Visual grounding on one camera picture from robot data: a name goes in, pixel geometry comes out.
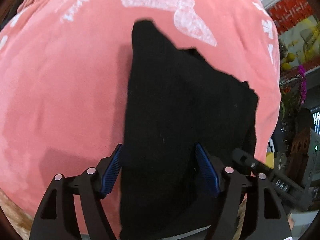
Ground pink printed blanket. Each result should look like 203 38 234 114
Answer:
1 0 280 239

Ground beige fluffy rug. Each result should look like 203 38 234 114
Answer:
0 189 33 240

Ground yellow and purple flowers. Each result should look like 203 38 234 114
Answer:
278 17 320 111

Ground black small garment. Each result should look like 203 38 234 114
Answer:
120 21 258 239

